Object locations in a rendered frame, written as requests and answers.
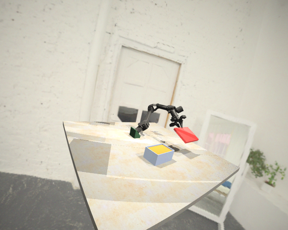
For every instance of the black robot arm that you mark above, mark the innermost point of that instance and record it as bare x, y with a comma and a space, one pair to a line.
171, 109

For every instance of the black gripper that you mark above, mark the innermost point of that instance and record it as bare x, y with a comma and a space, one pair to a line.
179, 120

